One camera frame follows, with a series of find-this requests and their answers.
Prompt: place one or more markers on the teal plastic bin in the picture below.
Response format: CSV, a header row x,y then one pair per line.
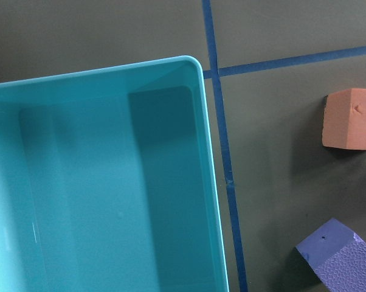
x,y
107,182

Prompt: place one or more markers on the orange foam block left side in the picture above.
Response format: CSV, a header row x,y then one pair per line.
x,y
344,121

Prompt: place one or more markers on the purple foam block left side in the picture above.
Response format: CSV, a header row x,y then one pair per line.
x,y
337,255

